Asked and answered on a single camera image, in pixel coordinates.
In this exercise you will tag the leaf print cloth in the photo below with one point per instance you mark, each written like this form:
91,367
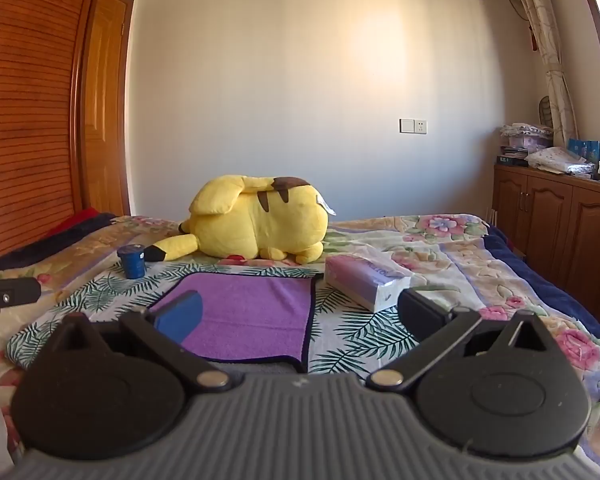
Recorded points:
355,330

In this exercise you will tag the red curtain tassel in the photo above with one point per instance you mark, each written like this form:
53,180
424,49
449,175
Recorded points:
533,40

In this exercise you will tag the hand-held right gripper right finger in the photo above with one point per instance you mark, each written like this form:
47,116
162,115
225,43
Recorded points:
422,312

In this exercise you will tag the purple towel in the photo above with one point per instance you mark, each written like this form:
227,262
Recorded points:
250,310

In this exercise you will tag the purple tissue box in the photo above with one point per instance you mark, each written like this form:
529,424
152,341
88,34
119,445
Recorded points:
365,277

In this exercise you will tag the white wall switch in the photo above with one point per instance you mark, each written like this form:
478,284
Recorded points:
406,126

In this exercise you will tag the patterned curtain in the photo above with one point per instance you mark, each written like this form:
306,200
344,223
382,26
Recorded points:
550,50

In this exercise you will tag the wooden cabinet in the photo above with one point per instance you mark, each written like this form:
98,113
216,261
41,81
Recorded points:
545,225

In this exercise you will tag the yellow plush toy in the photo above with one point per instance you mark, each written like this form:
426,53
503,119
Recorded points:
250,220

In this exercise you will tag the blue cup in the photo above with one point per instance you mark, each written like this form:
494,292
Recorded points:
131,261

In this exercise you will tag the dark blue blanket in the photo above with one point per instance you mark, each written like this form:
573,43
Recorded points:
555,300

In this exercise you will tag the stack of folded fabrics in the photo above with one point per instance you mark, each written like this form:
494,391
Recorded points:
527,136

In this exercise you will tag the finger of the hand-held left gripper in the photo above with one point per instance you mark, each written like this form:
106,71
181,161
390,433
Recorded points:
12,291

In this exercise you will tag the woven hand fan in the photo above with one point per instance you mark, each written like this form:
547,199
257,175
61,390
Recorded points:
545,110

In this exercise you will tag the wooden louvered wardrobe door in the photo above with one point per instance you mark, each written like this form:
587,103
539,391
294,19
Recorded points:
25,110

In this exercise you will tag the blue box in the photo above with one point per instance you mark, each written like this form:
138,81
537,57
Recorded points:
584,149

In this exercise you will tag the navy cloth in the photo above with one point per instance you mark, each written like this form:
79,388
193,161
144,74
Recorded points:
45,247

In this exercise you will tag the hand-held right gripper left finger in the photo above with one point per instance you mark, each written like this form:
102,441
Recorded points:
182,316

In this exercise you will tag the black box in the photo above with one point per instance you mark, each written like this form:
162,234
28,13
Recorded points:
511,160

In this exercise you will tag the folded floral cloth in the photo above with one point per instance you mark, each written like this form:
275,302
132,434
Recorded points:
560,159

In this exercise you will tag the white wall socket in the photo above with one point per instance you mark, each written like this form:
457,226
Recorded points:
420,126

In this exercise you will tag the red cloth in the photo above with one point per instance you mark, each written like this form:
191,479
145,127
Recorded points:
77,220

